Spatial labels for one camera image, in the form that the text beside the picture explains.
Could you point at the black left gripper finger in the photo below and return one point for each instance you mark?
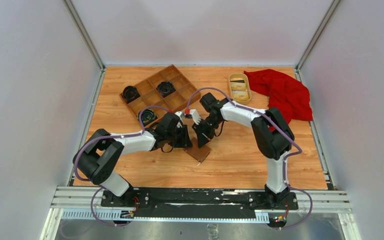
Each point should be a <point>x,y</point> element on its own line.
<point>184,140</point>
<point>176,143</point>

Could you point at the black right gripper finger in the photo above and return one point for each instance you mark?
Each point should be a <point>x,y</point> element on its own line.
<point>203,136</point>
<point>202,128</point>

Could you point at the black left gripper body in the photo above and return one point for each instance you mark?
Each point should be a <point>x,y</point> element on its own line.
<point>177,134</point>

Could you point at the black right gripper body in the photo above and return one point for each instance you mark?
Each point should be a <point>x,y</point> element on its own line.
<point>212,124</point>

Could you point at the brown leather card holder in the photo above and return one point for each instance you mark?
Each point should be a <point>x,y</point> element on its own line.
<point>198,153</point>

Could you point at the beige oval tray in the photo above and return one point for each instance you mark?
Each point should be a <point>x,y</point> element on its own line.
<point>239,77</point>

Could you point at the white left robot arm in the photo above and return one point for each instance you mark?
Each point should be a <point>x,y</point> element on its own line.
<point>98,157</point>

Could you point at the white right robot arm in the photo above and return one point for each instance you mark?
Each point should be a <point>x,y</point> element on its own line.
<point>272,134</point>

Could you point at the gold card in tray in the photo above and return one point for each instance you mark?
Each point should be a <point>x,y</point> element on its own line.
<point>238,86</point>
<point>240,95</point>

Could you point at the brown wooden compartment tray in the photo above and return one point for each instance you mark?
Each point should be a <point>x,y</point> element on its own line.
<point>167,89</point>

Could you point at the red cloth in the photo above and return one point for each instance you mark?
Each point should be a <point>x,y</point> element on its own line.
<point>284,93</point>

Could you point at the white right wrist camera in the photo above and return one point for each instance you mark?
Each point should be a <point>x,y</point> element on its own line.
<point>193,114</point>

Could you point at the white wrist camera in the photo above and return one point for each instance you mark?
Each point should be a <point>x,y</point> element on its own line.
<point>193,114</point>
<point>181,116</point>

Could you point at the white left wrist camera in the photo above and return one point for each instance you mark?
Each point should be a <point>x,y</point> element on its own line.
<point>181,116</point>

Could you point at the aluminium table edge rail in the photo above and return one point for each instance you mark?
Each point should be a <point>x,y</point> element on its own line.
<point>84,123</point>

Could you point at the slotted cable duct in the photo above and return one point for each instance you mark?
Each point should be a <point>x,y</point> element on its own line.
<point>121,215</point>

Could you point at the left aluminium corner post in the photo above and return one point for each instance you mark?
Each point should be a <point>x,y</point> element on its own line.
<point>69,4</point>

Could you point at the aluminium corner post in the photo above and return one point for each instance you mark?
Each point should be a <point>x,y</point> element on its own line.
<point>329,14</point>
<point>69,4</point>

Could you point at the right aluminium corner post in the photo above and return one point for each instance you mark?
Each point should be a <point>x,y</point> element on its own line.
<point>329,14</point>

